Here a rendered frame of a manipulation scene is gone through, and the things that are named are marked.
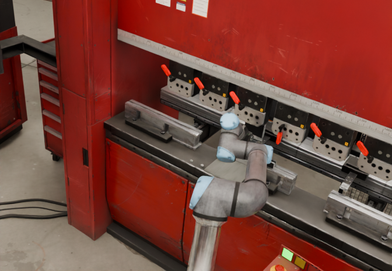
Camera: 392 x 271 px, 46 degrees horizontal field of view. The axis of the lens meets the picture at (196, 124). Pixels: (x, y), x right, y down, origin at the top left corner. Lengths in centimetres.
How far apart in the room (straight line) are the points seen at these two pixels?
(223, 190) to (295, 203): 81
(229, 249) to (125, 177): 74
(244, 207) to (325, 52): 74
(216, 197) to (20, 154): 269
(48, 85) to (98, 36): 106
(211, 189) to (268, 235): 88
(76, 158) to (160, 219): 62
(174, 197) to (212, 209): 108
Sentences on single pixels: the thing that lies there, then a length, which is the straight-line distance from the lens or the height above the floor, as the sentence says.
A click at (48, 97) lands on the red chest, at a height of 63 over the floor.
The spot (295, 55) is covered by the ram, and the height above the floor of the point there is 157.
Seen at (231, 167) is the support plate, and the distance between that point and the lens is 217.
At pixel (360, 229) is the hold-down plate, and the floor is 90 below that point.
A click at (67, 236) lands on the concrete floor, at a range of 322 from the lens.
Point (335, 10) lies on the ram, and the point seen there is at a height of 179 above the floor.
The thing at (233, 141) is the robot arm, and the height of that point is 127.
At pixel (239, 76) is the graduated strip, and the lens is 212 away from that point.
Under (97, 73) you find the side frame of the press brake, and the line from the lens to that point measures 250.
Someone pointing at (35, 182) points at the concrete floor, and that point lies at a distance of 368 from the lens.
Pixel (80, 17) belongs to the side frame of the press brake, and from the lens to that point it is 237.
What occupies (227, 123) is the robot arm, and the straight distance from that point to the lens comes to 187.
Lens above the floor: 229
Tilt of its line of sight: 32 degrees down
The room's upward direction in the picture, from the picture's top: 6 degrees clockwise
